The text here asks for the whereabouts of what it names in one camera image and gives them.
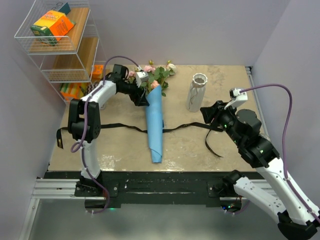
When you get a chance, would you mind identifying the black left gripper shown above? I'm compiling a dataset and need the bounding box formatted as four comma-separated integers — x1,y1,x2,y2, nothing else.
119,78,150,107

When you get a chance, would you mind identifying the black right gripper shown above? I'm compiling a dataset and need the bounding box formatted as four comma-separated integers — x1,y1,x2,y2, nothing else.
199,99,244,146

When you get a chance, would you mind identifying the blue wrapping paper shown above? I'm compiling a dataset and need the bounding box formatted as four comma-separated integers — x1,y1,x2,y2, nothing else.
145,85,164,164

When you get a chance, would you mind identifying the pink rose stem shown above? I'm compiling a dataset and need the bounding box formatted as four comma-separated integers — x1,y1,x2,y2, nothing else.
143,60,170,97
125,71,137,84

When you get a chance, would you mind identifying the black printed ribbon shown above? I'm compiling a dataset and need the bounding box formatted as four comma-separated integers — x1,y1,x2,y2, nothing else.
56,122,223,158

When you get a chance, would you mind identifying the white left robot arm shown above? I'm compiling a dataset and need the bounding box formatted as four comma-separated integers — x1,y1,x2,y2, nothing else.
67,64,149,197

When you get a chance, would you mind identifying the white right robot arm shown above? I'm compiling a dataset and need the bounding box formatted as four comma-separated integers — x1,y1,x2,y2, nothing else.
200,100,320,240

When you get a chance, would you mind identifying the white ribbed ceramic vase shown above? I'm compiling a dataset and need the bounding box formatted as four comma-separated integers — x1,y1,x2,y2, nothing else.
186,73,208,113

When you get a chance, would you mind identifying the white rose stem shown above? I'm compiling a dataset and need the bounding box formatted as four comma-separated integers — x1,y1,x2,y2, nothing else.
159,60,177,86

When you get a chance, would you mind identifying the purple zigzag scrubber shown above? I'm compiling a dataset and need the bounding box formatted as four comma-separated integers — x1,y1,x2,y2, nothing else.
85,83,95,95

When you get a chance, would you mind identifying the small orange box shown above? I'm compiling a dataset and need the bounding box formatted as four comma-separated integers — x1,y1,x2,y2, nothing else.
91,64,104,80

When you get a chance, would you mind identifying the orange yellow sponge pack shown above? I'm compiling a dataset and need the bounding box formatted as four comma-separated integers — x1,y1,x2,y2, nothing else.
59,82,88,102

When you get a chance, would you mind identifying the orange green carton box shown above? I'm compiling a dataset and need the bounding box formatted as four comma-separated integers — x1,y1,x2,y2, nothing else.
30,10,76,46

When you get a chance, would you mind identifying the teal box on shelf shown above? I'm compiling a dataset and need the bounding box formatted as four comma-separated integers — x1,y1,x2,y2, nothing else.
57,2,71,15

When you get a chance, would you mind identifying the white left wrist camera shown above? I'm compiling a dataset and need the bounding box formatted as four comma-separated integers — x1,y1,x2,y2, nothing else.
135,71,149,87

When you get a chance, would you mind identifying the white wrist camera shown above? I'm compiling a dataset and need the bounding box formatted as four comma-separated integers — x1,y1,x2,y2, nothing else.
224,88,248,110
135,71,149,87

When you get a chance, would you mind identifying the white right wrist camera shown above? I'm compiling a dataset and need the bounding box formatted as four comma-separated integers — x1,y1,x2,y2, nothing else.
224,88,248,110

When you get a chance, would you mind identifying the white wire wooden shelf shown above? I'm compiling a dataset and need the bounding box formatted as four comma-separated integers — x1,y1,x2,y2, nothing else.
14,0,106,100

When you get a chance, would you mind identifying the aluminium frame rail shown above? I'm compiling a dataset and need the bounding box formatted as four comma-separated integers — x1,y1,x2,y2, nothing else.
21,65,283,240

